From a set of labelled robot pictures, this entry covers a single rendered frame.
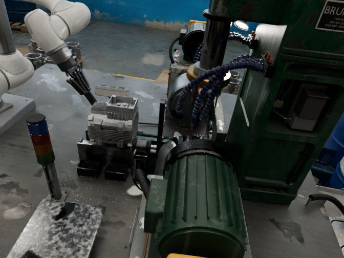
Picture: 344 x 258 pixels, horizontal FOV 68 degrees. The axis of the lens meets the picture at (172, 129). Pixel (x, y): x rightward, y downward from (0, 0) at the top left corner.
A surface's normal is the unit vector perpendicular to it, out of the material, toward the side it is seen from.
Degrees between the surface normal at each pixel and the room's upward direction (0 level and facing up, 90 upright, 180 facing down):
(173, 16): 90
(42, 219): 0
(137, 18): 90
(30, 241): 0
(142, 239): 0
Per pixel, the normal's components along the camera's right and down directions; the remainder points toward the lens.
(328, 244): 0.10, -0.80
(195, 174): -0.16, -0.81
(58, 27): 0.77, -0.04
